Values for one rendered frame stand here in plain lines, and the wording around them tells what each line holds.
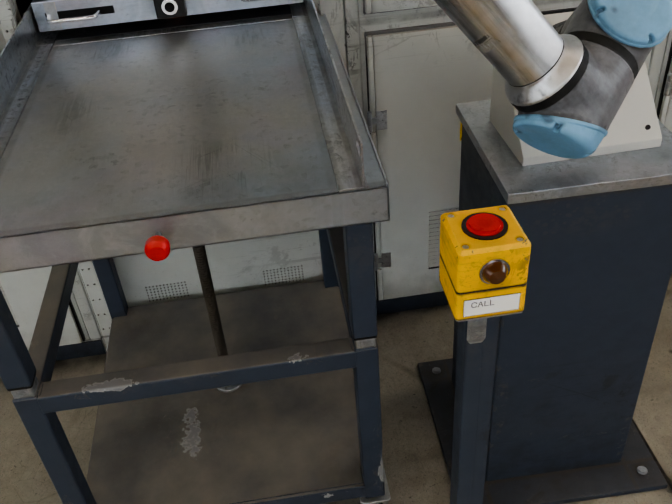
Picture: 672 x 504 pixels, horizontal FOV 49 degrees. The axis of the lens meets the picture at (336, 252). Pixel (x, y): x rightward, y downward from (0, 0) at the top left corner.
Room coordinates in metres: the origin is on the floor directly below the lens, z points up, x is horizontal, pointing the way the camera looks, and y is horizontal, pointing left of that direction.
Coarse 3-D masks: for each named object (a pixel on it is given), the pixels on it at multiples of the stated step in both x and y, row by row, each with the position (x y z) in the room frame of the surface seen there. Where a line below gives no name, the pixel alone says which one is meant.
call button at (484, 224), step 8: (472, 216) 0.66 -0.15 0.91; (480, 216) 0.66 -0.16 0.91; (488, 216) 0.65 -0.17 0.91; (472, 224) 0.64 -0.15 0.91; (480, 224) 0.64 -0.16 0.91; (488, 224) 0.64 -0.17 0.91; (496, 224) 0.64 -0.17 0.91; (472, 232) 0.63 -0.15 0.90; (480, 232) 0.63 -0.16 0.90; (488, 232) 0.63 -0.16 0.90; (496, 232) 0.63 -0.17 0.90
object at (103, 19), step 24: (48, 0) 1.49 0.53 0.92; (72, 0) 1.49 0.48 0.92; (96, 0) 1.50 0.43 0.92; (120, 0) 1.50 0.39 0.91; (144, 0) 1.51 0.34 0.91; (192, 0) 1.51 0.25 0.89; (216, 0) 1.52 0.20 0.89; (240, 0) 1.52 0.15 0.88; (264, 0) 1.53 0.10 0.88; (48, 24) 1.49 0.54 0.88; (72, 24) 1.49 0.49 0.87; (96, 24) 1.50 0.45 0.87
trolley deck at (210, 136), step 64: (64, 64) 1.35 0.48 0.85; (128, 64) 1.33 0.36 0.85; (192, 64) 1.30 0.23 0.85; (256, 64) 1.27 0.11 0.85; (64, 128) 1.08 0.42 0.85; (128, 128) 1.06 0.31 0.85; (192, 128) 1.04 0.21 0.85; (256, 128) 1.02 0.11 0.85; (320, 128) 1.01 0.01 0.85; (0, 192) 0.90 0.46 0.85; (64, 192) 0.88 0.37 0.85; (128, 192) 0.87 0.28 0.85; (192, 192) 0.85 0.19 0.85; (256, 192) 0.84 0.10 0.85; (320, 192) 0.83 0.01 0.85; (384, 192) 0.83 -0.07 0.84; (0, 256) 0.78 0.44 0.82; (64, 256) 0.79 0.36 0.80
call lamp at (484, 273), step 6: (498, 258) 0.60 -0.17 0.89; (486, 264) 0.60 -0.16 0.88; (492, 264) 0.60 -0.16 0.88; (498, 264) 0.60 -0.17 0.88; (504, 264) 0.60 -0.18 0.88; (480, 270) 0.60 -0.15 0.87; (486, 270) 0.60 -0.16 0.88; (492, 270) 0.59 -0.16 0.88; (498, 270) 0.59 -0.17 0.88; (504, 270) 0.60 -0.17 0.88; (480, 276) 0.60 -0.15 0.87; (486, 276) 0.59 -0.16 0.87; (492, 276) 0.59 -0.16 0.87; (498, 276) 0.59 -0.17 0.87; (504, 276) 0.59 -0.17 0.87; (486, 282) 0.60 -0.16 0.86; (492, 282) 0.59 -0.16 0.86; (498, 282) 0.59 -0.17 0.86
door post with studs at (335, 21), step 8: (320, 0) 1.50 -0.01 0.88; (328, 0) 1.51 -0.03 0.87; (336, 0) 1.51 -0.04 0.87; (320, 8) 1.50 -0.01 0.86; (328, 8) 1.51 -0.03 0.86; (336, 8) 1.51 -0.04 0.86; (328, 16) 1.51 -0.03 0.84; (336, 16) 1.51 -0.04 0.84; (336, 24) 1.51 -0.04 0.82; (336, 32) 1.51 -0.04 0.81; (336, 40) 1.51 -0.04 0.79; (344, 48) 1.51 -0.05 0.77; (344, 56) 1.51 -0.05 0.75; (344, 64) 1.51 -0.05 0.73
